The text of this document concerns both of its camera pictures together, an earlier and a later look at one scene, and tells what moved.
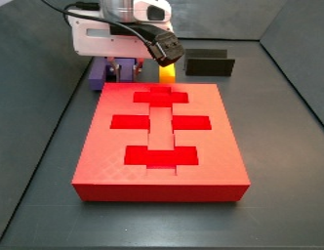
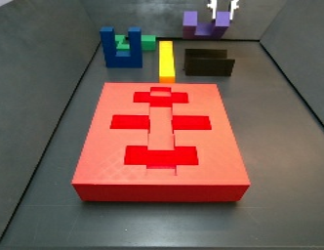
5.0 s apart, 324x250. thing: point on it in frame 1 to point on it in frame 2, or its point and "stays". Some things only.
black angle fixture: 207,62 stays
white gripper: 92,41 to 213,6
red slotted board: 159,145 stays
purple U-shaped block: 103,71 to 205,30
